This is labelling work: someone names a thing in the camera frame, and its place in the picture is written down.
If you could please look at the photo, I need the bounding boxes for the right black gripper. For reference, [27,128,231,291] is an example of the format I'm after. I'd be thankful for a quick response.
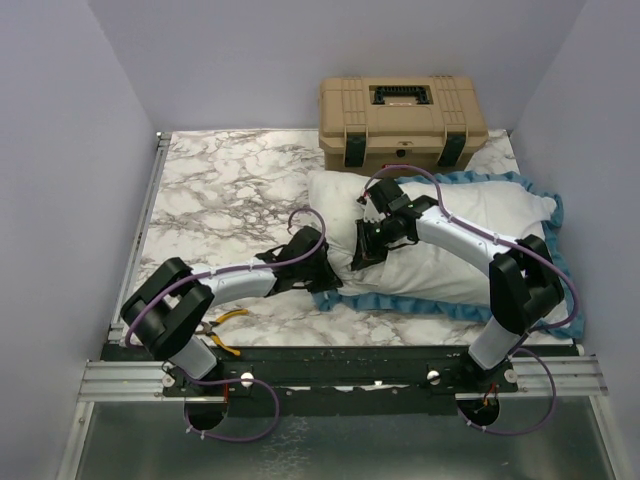
[354,215,405,271]

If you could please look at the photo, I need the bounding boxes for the white pillowcase blue trim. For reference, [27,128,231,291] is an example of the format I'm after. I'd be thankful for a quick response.
[308,171,569,323]

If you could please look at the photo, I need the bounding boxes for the white pillow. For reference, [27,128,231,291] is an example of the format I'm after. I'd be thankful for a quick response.
[307,170,384,290]

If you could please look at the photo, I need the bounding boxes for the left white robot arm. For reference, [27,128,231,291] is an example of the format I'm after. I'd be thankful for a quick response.
[120,226,341,395]

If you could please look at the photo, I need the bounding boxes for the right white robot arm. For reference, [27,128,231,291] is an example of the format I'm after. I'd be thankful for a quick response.
[351,178,565,391]

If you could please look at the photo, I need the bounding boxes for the tan plastic toolbox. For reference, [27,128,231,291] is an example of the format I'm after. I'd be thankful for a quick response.
[318,76,489,175]

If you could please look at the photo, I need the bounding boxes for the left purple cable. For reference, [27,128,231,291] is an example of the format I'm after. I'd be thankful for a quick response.
[123,208,331,444]

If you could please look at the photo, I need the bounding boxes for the purple cable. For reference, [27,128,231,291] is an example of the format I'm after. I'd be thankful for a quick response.
[362,164,584,437]
[123,208,331,444]

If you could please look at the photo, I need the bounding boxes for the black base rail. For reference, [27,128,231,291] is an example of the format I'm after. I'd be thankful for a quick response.
[99,342,539,419]

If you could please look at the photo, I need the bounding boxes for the yellow handled pliers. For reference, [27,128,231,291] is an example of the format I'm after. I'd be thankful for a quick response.
[197,308,251,357]

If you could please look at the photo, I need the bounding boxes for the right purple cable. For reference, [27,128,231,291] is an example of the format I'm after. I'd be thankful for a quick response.
[362,164,584,437]

